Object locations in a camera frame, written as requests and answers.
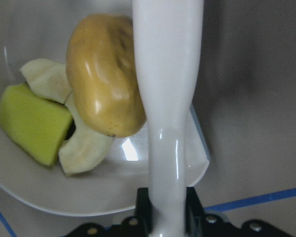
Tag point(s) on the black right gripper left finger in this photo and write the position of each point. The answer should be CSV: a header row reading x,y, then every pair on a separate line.
x,y
144,213

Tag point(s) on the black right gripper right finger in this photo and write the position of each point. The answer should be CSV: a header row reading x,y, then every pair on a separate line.
x,y
193,212

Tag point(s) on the pale curved fruit peel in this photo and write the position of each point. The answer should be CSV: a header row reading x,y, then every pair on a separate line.
x,y
86,148

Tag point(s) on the yellow-green sponge piece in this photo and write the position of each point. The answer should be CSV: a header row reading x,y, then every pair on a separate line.
x,y
37,125

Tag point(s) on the yellow-brown toy potato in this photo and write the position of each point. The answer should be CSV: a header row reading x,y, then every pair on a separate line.
x,y
100,67

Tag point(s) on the cream hand brush black bristles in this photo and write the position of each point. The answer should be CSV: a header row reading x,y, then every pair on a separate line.
x,y
167,43

